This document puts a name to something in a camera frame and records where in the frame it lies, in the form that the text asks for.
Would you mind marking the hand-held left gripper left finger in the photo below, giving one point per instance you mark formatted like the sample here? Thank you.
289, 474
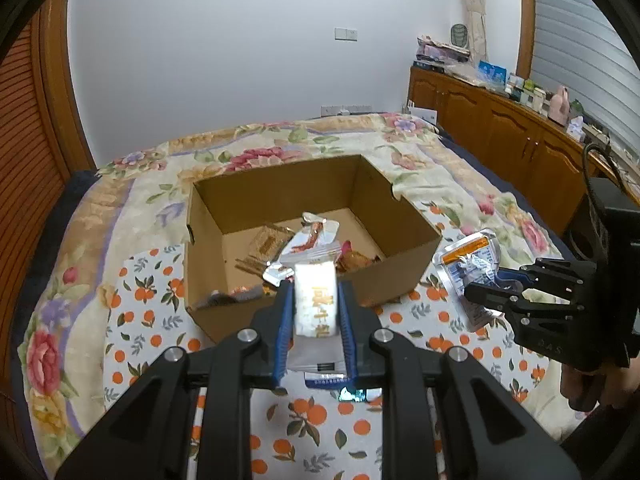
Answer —
285, 320

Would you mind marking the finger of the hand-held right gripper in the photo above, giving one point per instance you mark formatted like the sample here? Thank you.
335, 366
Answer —
487, 294
507, 276

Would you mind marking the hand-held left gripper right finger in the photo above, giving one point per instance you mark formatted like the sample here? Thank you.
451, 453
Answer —
348, 330

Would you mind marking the large white snack packet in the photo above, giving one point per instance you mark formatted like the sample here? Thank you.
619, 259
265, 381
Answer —
315, 300

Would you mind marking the white packet with orange strip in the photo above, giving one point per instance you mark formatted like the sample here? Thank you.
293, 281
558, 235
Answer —
465, 260

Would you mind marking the brown stick snack packet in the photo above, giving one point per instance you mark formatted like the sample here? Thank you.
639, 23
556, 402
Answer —
252, 266

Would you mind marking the teal snack packet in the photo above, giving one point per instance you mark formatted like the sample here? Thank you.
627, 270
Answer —
352, 394

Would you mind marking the orange chicken feet snack packet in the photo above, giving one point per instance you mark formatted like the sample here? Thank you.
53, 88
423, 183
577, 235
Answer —
310, 245

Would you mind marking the brown cardboard box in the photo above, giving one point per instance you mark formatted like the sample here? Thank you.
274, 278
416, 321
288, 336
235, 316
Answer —
400, 270

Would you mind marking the person's right hand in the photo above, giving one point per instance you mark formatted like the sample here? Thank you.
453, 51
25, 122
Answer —
622, 385

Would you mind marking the orange fruit print cushion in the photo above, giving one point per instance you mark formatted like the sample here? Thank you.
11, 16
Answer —
150, 320

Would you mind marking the wooden cabinet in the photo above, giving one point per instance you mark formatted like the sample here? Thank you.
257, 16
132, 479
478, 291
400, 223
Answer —
500, 125

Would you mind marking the tissue box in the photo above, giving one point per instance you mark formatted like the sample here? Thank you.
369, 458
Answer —
575, 128

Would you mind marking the pink bottle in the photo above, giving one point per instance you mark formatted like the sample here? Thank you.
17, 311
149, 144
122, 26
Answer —
559, 106

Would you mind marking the cluster of small cosmetic bottles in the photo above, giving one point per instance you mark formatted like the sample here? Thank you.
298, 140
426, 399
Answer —
525, 92

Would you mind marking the floral blanket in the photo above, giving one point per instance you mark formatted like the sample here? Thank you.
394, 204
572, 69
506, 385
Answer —
100, 240

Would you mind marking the clear plastic bag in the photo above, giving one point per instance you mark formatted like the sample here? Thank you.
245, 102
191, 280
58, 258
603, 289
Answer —
470, 76

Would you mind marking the blue printed box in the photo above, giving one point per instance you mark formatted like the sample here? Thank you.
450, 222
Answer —
492, 71

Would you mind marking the pile of pink papers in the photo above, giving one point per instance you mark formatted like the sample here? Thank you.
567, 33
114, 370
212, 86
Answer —
437, 52

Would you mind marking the small grey fan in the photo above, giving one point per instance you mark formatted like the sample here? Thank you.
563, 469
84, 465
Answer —
458, 35

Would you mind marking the bed with navy sheet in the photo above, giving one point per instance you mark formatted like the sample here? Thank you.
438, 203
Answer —
55, 220

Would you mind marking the grey window blind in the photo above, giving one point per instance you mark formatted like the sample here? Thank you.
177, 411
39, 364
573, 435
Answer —
580, 35

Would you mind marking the cream curtain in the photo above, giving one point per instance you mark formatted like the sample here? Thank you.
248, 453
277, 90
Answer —
472, 5

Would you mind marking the louvered wooden wardrobe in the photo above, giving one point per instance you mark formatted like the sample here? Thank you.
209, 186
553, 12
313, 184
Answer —
30, 135

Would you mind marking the white wall socket strip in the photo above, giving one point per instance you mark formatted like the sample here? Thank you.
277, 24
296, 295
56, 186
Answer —
345, 109

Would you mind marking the wooden window frame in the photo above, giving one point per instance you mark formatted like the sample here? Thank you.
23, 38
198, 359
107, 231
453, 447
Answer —
526, 15

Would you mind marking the white wall switch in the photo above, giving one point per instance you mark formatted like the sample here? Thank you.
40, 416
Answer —
345, 34

